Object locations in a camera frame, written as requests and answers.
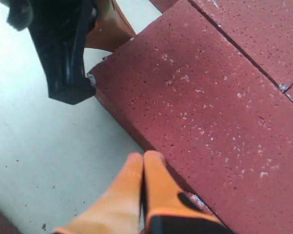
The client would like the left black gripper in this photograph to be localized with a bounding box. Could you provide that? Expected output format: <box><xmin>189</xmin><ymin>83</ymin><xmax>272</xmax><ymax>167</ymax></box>
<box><xmin>0</xmin><ymin>0</ymin><xmax>95</xmax><ymax>105</ymax></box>

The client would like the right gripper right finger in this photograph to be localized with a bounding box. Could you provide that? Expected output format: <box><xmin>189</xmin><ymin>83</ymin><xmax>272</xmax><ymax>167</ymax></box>
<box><xmin>142</xmin><ymin>150</ymin><xmax>232</xmax><ymax>234</ymax></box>

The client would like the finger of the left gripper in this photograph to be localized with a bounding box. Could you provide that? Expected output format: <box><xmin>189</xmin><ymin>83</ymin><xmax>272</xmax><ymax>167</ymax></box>
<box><xmin>85</xmin><ymin>0</ymin><xmax>136</xmax><ymax>52</ymax></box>

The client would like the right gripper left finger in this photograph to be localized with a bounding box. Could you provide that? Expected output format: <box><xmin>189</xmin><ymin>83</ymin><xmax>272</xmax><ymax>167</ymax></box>
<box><xmin>54</xmin><ymin>153</ymin><xmax>143</xmax><ymax>234</ymax></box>

